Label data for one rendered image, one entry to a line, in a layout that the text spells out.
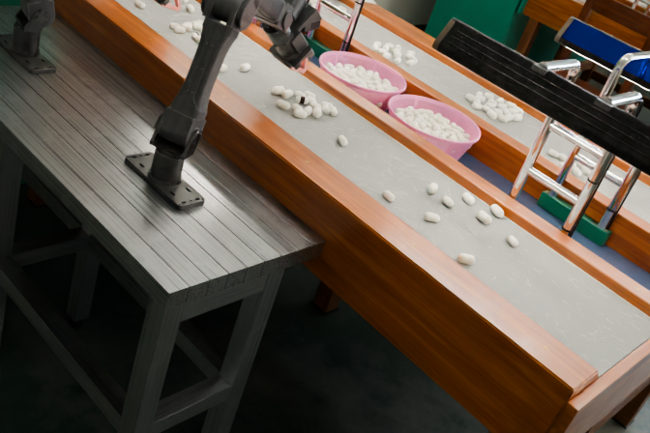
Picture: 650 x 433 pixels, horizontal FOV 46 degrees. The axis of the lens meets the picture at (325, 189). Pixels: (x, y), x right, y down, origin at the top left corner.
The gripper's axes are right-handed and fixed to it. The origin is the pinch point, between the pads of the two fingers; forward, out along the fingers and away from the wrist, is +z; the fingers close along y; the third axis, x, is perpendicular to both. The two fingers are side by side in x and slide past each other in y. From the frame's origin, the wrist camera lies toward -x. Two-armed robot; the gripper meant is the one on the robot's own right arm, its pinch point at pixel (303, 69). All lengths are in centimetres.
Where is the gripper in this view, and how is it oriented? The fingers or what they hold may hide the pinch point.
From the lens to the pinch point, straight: 201.0
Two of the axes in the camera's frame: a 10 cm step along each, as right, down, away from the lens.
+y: -6.7, -5.3, 5.3
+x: -6.7, 7.4, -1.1
